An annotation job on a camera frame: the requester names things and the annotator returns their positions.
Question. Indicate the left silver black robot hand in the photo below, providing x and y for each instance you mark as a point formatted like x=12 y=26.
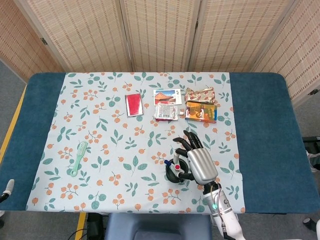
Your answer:
x=10 y=186

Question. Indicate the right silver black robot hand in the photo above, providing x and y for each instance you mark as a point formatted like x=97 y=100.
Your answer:
x=202 y=165

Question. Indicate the red capped marker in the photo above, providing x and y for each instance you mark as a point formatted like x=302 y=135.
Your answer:
x=177 y=167

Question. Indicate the blue capped marker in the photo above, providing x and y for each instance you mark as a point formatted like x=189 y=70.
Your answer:
x=168 y=163

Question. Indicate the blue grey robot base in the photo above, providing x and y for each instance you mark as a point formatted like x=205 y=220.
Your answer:
x=157 y=226

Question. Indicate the black round cup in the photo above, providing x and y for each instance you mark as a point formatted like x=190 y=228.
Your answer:
x=171 y=176

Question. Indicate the orange blue cardboard box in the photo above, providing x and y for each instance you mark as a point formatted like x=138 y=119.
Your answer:
x=201 y=112

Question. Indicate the silver red snack pouch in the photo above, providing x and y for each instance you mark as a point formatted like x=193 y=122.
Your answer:
x=165 y=112

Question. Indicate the crumpled gold red wrapper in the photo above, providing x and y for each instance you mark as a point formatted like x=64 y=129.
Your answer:
x=200 y=95

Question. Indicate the temple photo postcard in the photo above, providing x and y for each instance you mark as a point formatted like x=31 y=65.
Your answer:
x=165 y=96

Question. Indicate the light green hairbrush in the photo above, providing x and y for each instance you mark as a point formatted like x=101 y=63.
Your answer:
x=81 y=151

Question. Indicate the floral leaf berry tablecloth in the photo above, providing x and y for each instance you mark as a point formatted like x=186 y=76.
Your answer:
x=112 y=160

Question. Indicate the red card wallet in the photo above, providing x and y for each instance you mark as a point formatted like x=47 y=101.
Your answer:
x=134 y=104

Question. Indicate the black stand base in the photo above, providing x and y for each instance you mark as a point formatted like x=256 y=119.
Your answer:
x=312 y=141

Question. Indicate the white sneaker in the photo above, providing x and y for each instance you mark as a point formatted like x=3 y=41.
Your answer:
x=315 y=161

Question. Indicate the black round stand foot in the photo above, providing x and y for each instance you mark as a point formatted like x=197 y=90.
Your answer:
x=309 y=223

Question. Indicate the bamboo folding screen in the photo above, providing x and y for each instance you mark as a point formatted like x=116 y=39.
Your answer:
x=160 y=35

